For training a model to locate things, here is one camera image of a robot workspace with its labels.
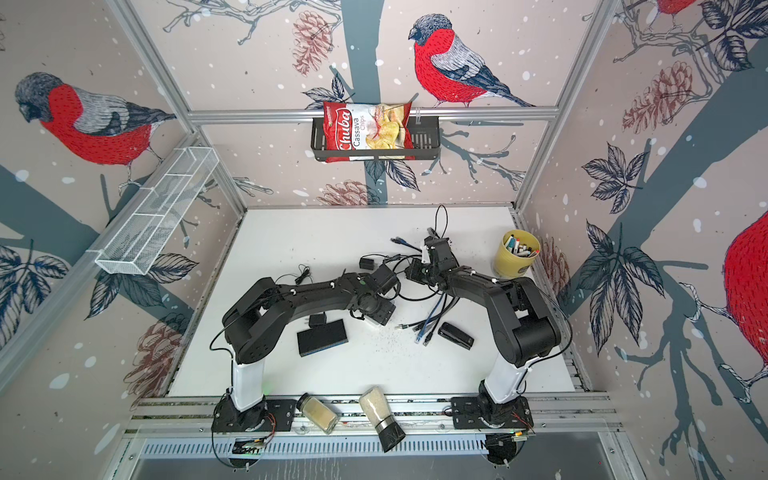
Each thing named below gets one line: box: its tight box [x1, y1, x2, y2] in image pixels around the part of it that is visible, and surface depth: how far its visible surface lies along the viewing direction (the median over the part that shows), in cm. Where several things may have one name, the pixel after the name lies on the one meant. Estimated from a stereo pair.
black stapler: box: [438, 322, 475, 350], surface depth 87 cm
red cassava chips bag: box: [323, 101, 415, 163], surface depth 90 cm
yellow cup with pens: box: [494, 229, 541, 278], surface depth 94 cm
